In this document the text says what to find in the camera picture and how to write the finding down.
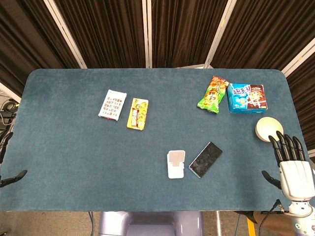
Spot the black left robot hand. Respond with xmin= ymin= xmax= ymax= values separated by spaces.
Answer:
xmin=0 ymin=132 xmax=28 ymax=189

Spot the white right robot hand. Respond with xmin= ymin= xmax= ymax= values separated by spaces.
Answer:
xmin=261 ymin=131 xmax=315 ymax=203

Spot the black smartphone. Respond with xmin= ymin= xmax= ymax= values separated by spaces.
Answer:
xmin=188 ymin=141 xmax=223 ymax=178

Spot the white folding phone stand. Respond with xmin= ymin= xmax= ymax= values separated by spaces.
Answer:
xmin=166 ymin=150 xmax=186 ymax=179

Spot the cream round bowl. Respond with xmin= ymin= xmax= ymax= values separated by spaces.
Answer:
xmin=254 ymin=117 xmax=284 ymax=143

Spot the blue felt table cover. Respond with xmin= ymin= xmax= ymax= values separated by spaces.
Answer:
xmin=0 ymin=68 xmax=311 ymax=212

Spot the yellow floor bar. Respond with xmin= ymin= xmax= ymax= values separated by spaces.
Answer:
xmin=247 ymin=216 xmax=256 ymax=236

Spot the dark brown curtain partition panel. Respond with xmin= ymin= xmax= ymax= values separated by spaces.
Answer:
xmin=0 ymin=0 xmax=87 ymax=98
xmin=282 ymin=36 xmax=315 ymax=158
xmin=205 ymin=0 xmax=315 ymax=72
xmin=44 ymin=0 xmax=151 ymax=69
xmin=147 ymin=0 xmax=237 ymax=69

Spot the blue cookie box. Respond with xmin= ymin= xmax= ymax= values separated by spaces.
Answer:
xmin=226 ymin=83 xmax=269 ymax=114

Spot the green snack bag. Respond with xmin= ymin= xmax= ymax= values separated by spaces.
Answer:
xmin=196 ymin=75 xmax=230 ymax=115

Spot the white box with red pattern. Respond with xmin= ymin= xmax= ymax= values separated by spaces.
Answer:
xmin=98 ymin=89 xmax=127 ymax=121

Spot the yellow snack box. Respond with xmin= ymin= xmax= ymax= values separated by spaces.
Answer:
xmin=126 ymin=97 xmax=149 ymax=131

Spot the grey robot torso base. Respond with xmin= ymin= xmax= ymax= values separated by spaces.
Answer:
xmin=98 ymin=210 xmax=205 ymax=236

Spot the black cable with connector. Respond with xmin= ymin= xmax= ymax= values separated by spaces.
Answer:
xmin=258 ymin=199 xmax=285 ymax=233

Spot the bundle of black cables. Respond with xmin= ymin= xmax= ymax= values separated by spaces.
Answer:
xmin=0 ymin=97 xmax=19 ymax=132

